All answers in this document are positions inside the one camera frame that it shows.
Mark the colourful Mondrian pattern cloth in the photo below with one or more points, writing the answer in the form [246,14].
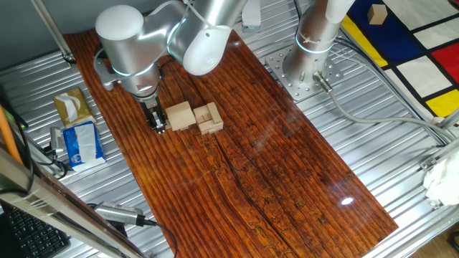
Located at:
[423,75]

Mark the silver depth camera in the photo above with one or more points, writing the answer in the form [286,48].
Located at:
[118,213]

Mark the silver corner bracket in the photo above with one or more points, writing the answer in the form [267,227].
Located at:
[427,163]

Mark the protruding wooden Jenga block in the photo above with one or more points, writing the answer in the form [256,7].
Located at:
[167,125]

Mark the silver perforated mounting plate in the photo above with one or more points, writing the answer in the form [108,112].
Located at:
[283,71]

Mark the wooden Jenga block tower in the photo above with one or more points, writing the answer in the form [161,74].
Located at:
[209,118]

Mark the white crumpled cloth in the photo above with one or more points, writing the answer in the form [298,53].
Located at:
[444,182]

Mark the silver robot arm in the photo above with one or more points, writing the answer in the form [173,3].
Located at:
[125,46]

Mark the light grey camera mount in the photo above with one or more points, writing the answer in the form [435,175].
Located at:
[104,77]

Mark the white power strip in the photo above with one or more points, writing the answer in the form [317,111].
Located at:
[251,14]

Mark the orange stick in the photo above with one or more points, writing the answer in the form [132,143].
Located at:
[7,132]

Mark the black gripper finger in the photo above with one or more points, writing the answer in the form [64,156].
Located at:
[148,119]
[158,122]

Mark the gold tissue pack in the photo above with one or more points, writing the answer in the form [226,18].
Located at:
[86,111]

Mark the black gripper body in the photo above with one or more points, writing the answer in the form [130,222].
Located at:
[150,104]

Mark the silver aluminium frame bar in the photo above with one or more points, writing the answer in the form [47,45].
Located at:
[43,200]
[54,32]

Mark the brown wooden board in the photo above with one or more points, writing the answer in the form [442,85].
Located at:
[269,172]

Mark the blue tissue pack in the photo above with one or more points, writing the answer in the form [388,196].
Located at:
[69,145]

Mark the light grey adapter box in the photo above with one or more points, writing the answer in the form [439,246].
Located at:
[57,138]

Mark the black keyboard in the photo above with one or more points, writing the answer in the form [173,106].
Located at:
[32,236]

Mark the small wooden cube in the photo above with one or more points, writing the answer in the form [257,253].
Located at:
[376,15]

